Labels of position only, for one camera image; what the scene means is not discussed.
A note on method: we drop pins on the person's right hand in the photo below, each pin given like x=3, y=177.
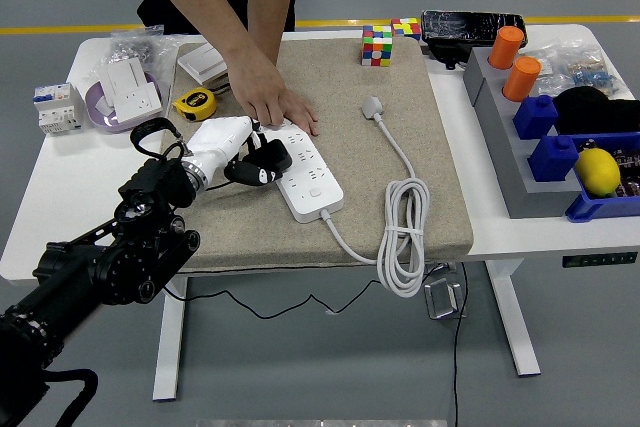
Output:
x=257, y=82

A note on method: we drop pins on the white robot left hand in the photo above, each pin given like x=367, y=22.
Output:
x=215, y=139

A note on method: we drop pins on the person's left hand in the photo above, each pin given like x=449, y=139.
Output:
x=302, y=112

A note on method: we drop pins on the black power adapter plug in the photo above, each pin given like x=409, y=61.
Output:
x=275, y=154

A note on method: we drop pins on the white power strip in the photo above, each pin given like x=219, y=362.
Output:
x=320, y=202

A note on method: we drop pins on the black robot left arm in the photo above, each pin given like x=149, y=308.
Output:
x=145, y=187

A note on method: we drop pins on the person's right forearm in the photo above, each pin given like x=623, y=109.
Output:
x=200, y=2

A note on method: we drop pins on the yellow tape measure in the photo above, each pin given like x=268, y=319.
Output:
x=197, y=103

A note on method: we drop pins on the grey-brown mat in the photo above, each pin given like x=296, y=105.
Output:
x=350, y=157

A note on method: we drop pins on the white socket panel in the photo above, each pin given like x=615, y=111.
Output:
x=137, y=104

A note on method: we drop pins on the large colourful puzzle cube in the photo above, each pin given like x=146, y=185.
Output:
x=377, y=49

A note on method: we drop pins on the purple bowl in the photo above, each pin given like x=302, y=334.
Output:
x=100, y=119

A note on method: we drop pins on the plastic bag of screws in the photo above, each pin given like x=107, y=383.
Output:
x=132, y=49

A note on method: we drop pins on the small colourful puzzle cube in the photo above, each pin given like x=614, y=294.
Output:
x=406, y=28

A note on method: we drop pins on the white circuit breaker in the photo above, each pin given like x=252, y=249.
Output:
x=55, y=112

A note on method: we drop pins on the black wrapped device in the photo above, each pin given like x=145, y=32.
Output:
x=460, y=27

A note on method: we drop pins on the grey block holder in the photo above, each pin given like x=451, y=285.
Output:
x=505, y=162

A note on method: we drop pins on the white table leg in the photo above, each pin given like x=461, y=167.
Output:
x=515, y=327
x=167, y=347

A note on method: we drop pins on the orange cylinder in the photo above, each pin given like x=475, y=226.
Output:
x=521, y=79
x=506, y=47

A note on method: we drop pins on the blue block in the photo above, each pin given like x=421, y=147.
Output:
x=535, y=119
x=552, y=159

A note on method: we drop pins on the clear acrylic stand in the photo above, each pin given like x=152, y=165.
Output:
x=442, y=299

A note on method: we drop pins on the black cloth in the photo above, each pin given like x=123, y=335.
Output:
x=585, y=109

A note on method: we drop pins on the plastic bag of parts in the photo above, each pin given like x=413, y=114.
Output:
x=585, y=69

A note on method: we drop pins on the yellow lemon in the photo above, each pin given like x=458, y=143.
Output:
x=597, y=172

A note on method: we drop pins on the blue plastic bin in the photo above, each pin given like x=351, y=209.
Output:
x=600, y=207

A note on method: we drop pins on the black table control panel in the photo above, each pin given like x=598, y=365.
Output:
x=600, y=260

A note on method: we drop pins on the white wall switch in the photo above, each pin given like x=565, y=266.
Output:
x=200, y=62

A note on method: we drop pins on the white switch panel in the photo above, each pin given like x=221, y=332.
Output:
x=122, y=74

